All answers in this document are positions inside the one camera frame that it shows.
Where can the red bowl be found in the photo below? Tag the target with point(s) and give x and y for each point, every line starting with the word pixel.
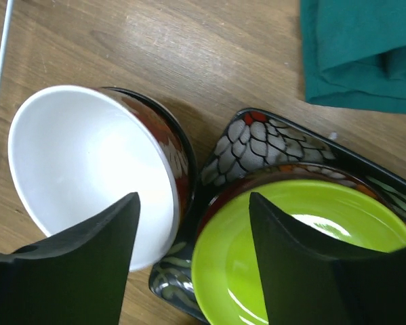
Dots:
pixel 73 151

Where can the red floral round plate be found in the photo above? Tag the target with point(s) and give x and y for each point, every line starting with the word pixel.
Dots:
pixel 282 172

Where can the black square floral plate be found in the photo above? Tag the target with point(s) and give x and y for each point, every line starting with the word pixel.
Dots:
pixel 255 143

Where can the green round plate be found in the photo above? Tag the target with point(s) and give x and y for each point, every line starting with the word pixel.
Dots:
pixel 225 274

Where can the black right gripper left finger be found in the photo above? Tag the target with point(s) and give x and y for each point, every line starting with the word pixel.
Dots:
pixel 77 276

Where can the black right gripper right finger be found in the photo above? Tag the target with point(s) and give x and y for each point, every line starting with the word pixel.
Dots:
pixel 311 278

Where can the green hooded garment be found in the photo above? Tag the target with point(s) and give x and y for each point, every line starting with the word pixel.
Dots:
pixel 354 54

